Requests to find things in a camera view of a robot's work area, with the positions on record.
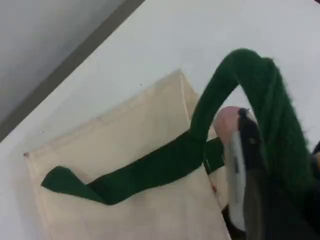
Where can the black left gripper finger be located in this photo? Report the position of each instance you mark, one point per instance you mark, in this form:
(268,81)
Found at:
(260,215)
(317,170)

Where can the pink peach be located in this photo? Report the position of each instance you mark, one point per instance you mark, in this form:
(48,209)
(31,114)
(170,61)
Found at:
(226,125)

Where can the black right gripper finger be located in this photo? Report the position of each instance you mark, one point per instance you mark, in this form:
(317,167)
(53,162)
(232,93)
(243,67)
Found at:
(250,150)

